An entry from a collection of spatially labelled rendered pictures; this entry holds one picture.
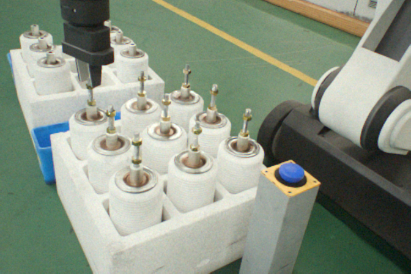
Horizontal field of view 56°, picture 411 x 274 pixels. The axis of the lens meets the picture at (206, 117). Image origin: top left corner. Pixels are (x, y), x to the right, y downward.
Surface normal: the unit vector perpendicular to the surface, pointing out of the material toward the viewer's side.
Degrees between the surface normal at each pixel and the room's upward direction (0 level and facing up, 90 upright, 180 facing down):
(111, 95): 90
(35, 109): 90
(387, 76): 54
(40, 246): 0
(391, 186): 46
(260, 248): 90
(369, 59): 63
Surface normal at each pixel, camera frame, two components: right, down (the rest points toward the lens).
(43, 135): 0.52, 0.44
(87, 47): -0.56, 0.37
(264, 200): -0.83, 0.20
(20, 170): 0.10, -0.86
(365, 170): -0.52, -0.44
